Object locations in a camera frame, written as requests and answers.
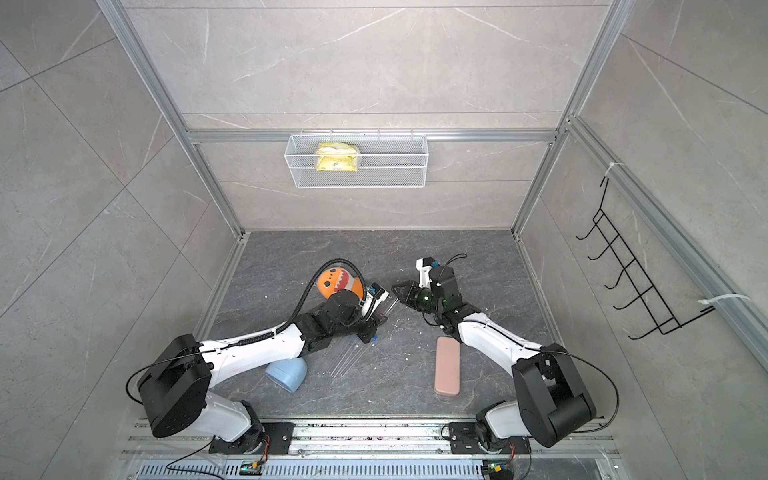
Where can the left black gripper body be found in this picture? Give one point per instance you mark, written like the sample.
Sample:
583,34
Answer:
364,329

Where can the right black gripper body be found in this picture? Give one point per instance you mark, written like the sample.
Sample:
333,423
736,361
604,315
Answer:
421,299

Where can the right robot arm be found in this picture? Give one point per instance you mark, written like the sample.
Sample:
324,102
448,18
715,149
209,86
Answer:
552,400

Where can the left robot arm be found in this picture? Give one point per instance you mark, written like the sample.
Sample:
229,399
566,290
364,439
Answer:
176,390

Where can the orange shark plush toy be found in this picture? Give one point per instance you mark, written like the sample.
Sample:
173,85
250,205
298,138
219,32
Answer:
334,279

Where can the pink rectangular case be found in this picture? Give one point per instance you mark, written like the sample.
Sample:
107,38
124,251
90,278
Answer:
447,367

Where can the light blue cup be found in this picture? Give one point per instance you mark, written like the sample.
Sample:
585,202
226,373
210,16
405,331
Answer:
288,374

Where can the yellow packet in basket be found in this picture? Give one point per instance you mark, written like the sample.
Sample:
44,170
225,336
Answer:
337,157

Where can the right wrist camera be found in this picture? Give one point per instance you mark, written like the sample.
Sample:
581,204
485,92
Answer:
424,266

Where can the metal base rail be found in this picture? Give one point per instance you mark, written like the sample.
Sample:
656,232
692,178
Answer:
368,448

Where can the white wire basket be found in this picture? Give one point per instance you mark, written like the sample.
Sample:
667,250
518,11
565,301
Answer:
386,161

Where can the black wall hook rack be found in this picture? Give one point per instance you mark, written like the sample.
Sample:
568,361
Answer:
634,274

